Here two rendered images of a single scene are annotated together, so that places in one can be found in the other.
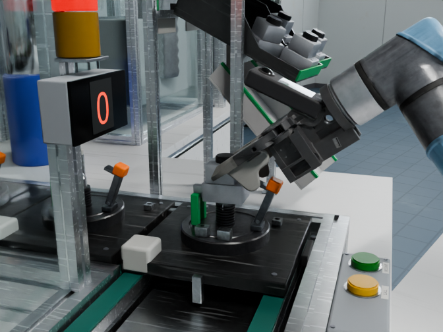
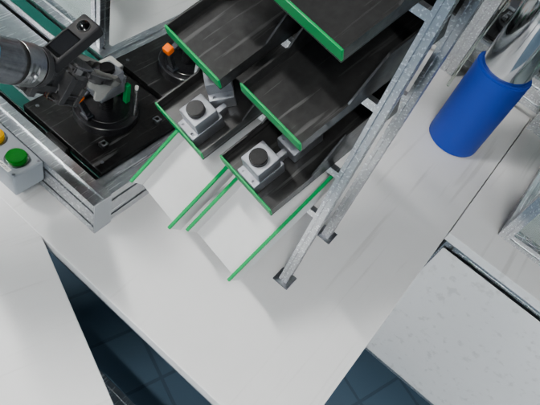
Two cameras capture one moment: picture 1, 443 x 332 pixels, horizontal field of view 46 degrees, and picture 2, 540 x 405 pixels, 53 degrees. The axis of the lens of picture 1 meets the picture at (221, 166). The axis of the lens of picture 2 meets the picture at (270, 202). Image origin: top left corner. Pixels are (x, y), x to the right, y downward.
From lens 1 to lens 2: 1.53 m
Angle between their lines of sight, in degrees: 78
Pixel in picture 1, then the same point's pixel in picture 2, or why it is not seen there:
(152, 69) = not seen: hidden behind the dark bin
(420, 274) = (46, 275)
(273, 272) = (39, 107)
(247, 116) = not seen: hidden behind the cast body
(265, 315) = (18, 96)
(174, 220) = (150, 101)
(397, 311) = (18, 220)
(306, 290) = (15, 115)
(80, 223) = (96, 15)
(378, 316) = not seen: outside the picture
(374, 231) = (138, 303)
